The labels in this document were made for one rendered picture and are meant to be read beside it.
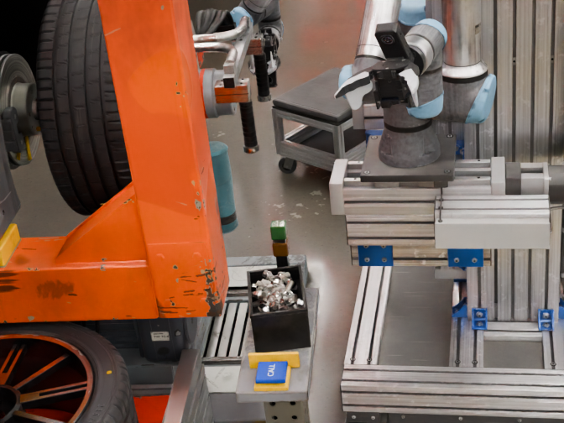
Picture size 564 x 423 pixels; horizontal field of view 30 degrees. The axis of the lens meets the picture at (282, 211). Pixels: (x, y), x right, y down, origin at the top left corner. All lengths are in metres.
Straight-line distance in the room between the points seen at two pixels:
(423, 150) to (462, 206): 0.16
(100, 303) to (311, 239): 1.40
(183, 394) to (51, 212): 1.91
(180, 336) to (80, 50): 0.81
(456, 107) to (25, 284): 1.13
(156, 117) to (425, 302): 1.14
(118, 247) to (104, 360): 0.27
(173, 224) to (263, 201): 1.71
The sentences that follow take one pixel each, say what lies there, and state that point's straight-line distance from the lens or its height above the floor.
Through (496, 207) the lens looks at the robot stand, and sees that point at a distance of 2.53.
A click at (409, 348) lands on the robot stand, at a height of 0.21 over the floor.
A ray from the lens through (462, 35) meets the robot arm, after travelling 2.41.
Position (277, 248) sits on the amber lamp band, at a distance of 2.70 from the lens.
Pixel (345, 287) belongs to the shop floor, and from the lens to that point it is 3.60.
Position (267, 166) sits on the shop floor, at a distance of 4.43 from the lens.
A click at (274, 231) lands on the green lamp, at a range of 2.67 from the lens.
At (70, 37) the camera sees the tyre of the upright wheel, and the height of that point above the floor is 1.11.
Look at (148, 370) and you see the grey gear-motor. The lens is 3.00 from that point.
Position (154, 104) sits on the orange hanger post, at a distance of 2.34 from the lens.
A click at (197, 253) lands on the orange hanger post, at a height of 0.71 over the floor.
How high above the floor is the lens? 2.00
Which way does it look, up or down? 29 degrees down
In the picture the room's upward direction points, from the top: 7 degrees counter-clockwise
